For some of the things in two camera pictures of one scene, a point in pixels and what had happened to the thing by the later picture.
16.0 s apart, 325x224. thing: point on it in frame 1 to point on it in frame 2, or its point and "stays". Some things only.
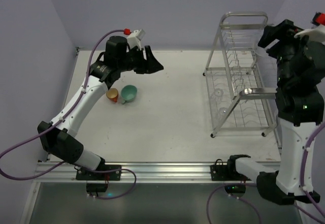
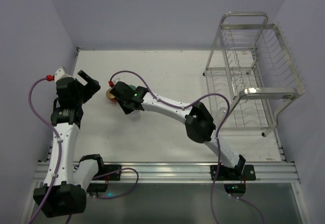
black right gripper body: (275, 36) to (121, 97)
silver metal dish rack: (239, 97) stays
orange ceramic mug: (112, 94) stays
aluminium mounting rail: (132, 172) stays
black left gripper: (141, 62) to (85, 88)
